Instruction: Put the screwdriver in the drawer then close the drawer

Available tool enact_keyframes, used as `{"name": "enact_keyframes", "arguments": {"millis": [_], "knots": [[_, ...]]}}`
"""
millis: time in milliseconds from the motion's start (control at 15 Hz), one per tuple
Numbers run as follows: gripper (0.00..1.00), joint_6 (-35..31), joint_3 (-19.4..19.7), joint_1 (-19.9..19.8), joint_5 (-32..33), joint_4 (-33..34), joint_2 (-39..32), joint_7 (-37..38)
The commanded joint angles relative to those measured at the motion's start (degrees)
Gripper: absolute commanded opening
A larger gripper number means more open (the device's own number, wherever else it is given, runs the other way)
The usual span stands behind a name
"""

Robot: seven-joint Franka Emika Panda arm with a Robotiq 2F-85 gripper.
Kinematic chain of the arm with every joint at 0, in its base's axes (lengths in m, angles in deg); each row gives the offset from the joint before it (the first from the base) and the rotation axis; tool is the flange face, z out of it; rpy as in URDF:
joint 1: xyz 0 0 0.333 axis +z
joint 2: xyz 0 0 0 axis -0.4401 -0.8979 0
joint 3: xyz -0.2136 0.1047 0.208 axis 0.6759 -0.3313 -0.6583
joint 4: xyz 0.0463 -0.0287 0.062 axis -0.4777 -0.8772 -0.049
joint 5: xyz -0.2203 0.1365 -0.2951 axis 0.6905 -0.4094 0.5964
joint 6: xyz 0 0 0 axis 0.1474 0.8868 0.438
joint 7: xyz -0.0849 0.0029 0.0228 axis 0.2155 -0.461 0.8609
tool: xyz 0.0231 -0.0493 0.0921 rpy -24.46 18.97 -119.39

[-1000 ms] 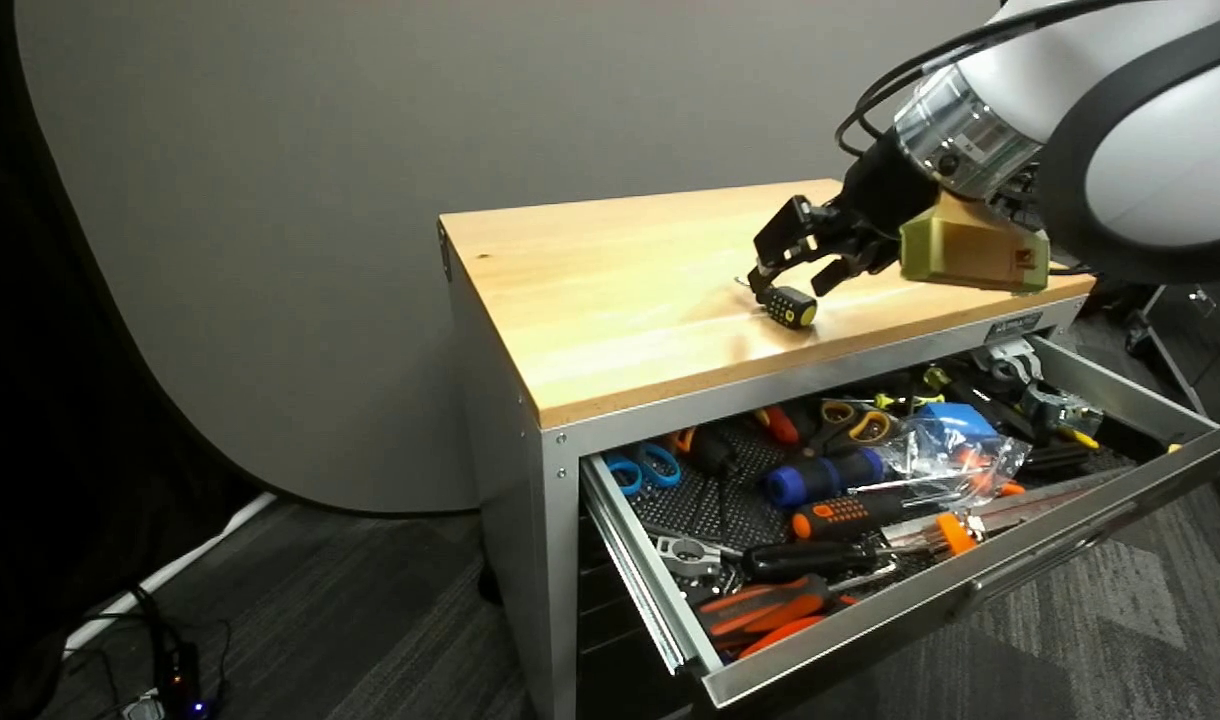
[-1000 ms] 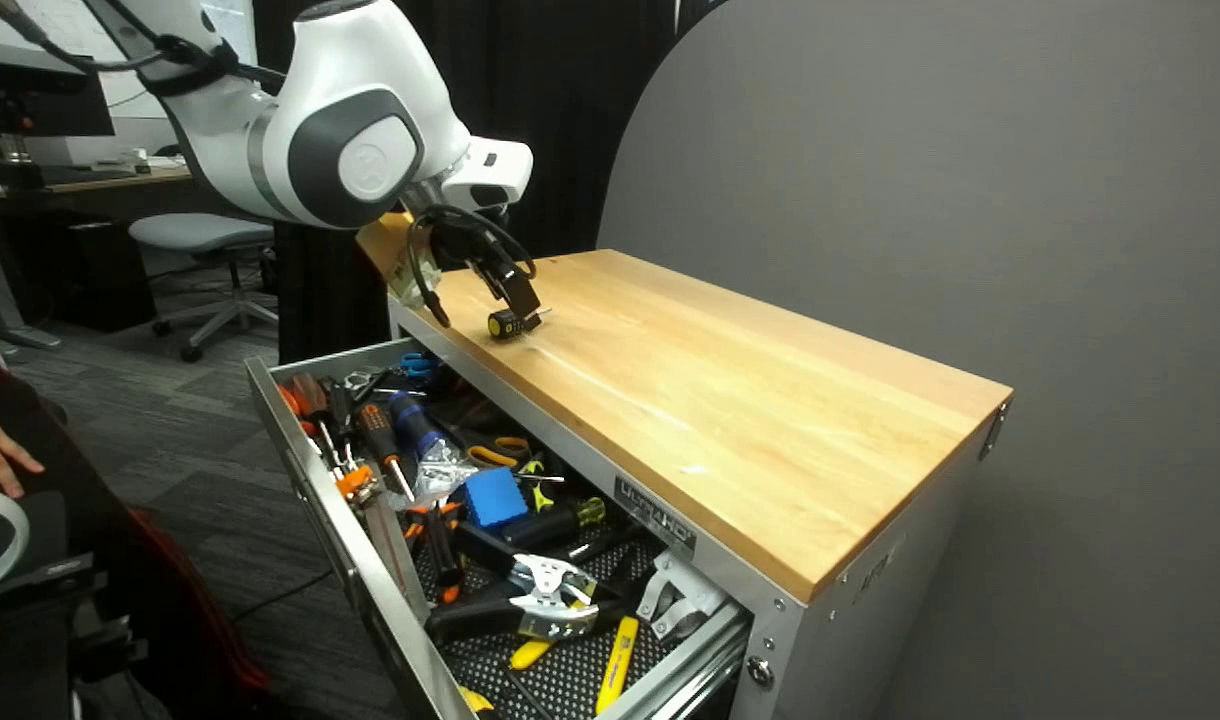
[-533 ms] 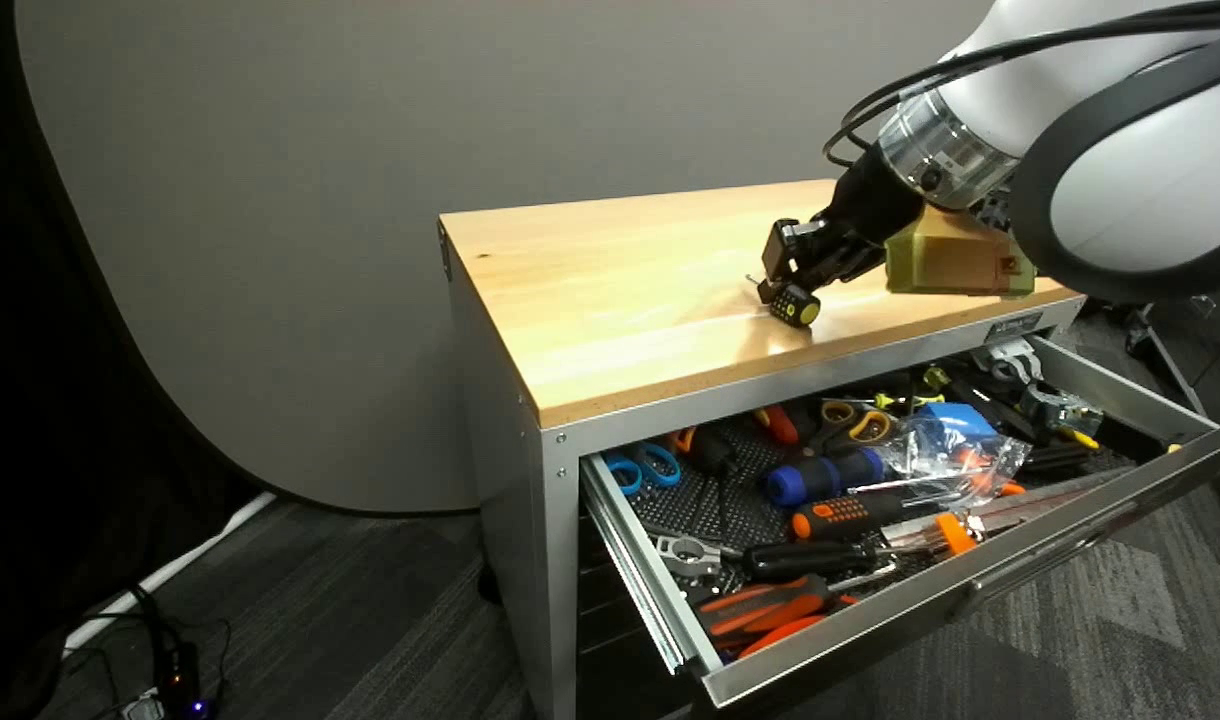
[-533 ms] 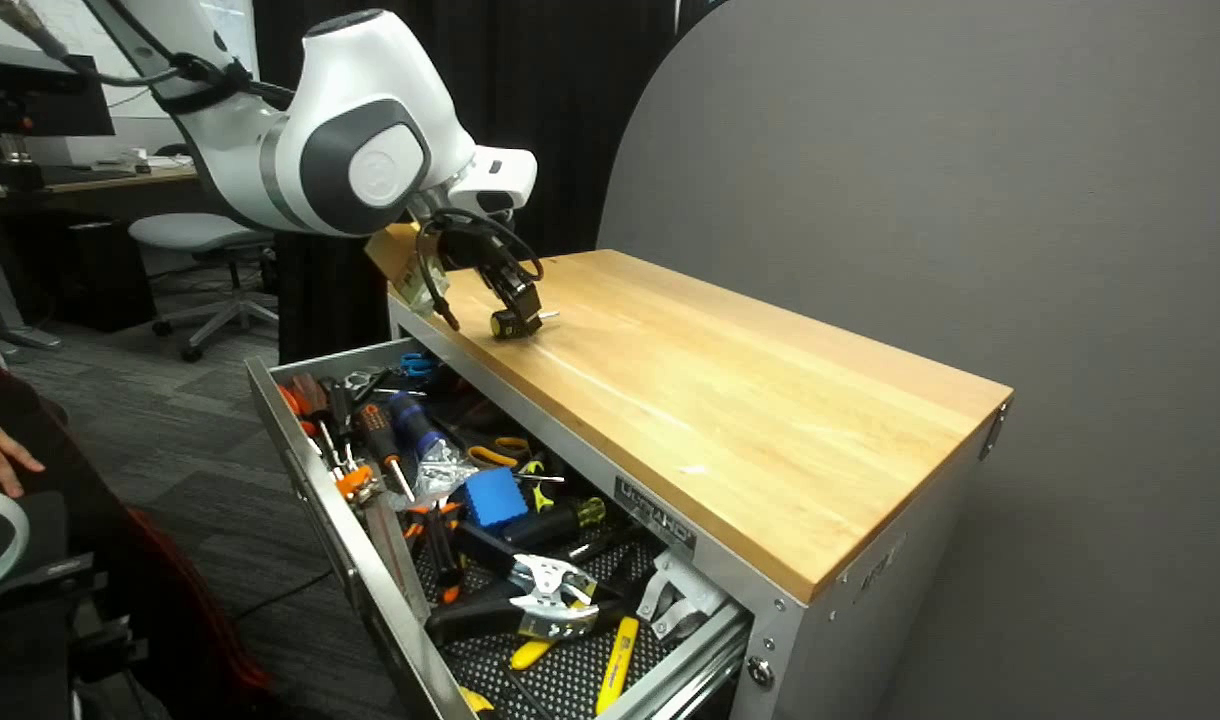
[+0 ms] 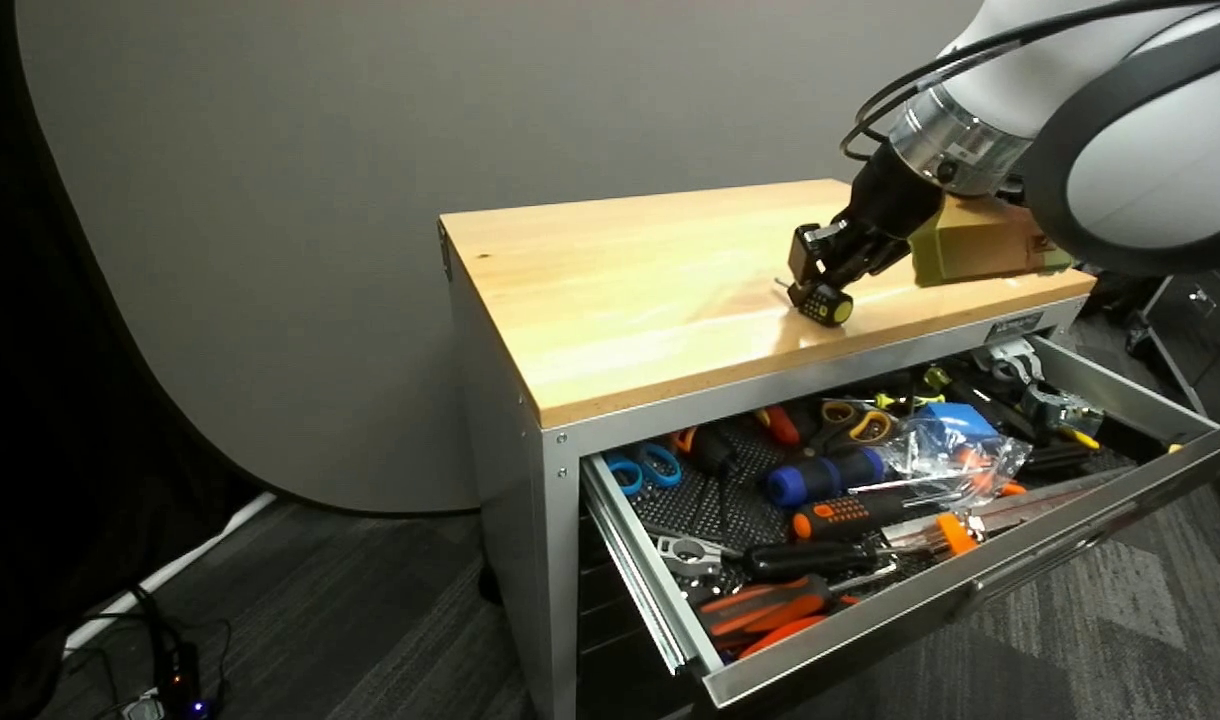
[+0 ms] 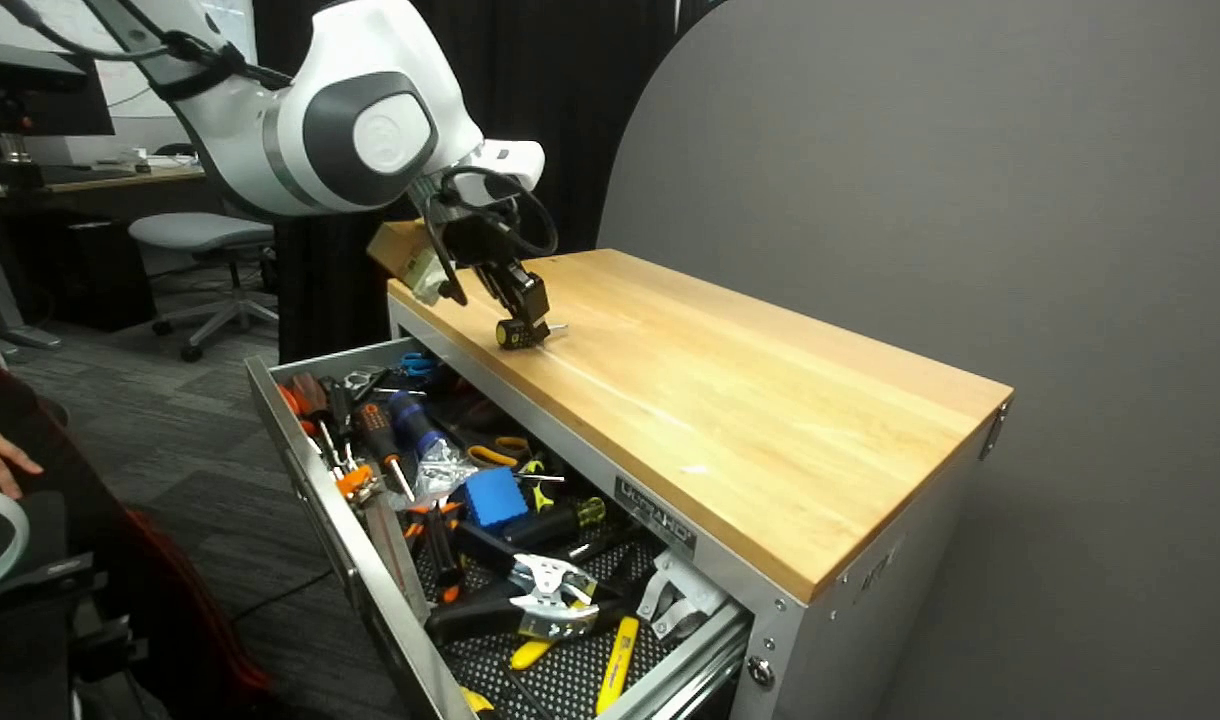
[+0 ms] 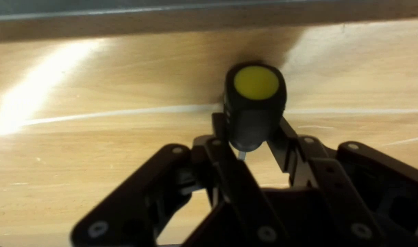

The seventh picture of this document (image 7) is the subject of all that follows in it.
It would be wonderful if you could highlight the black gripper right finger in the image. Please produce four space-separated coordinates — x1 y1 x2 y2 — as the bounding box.
266 115 418 247

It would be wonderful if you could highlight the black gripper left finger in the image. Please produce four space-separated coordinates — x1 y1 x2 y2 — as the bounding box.
70 111 289 247

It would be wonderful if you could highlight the stubby black yellow screwdriver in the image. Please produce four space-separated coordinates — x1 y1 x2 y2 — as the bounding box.
222 60 289 161

